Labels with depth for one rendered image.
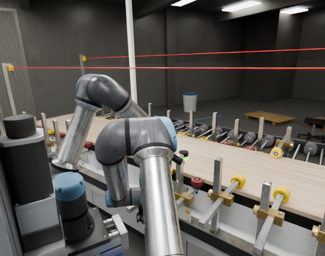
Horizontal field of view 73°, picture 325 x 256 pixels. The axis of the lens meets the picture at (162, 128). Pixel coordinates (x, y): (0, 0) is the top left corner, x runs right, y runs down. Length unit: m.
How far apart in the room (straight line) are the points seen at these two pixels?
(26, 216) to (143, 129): 0.35
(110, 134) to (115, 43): 7.02
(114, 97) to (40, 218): 0.47
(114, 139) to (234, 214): 1.15
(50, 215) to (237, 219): 1.24
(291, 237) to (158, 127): 1.15
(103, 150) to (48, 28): 6.75
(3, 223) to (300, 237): 1.40
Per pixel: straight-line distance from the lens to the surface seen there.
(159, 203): 0.55
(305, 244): 1.58
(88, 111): 0.97
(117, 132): 0.63
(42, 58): 7.25
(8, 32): 7.26
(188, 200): 1.44
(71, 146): 0.98
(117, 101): 0.87
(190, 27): 8.94
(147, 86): 7.99
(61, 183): 0.91
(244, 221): 1.62
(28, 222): 0.64
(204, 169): 1.71
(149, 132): 0.62
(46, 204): 0.62
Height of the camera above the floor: 1.68
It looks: 17 degrees down
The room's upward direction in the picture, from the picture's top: 1 degrees counter-clockwise
